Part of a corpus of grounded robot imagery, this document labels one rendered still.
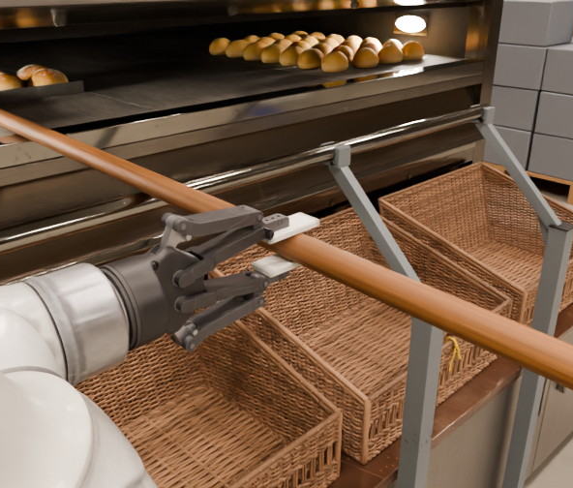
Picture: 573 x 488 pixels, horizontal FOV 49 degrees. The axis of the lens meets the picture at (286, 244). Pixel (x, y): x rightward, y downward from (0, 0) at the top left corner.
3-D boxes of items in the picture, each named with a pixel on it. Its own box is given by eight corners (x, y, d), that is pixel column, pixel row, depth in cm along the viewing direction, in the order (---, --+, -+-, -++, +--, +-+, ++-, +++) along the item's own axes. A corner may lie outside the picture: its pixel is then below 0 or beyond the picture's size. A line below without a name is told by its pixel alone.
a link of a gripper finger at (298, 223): (250, 236, 63) (250, 228, 63) (300, 218, 67) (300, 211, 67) (270, 245, 61) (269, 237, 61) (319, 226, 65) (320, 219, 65)
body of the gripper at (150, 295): (79, 251, 53) (172, 223, 59) (92, 337, 56) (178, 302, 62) (125, 281, 48) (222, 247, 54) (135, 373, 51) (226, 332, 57)
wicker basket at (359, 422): (205, 365, 150) (198, 260, 139) (356, 288, 187) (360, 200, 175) (364, 471, 119) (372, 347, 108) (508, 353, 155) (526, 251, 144)
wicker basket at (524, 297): (368, 283, 189) (373, 197, 178) (469, 233, 225) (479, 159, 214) (518, 348, 157) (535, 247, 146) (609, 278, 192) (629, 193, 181)
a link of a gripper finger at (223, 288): (181, 299, 55) (180, 315, 55) (275, 280, 62) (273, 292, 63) (157, 284, 57) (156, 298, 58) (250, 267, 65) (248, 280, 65)
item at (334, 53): (203, 54, 216) (202, 37, 214) (302, 44, 246) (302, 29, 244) (334, 74, 176) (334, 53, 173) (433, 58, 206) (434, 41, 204)
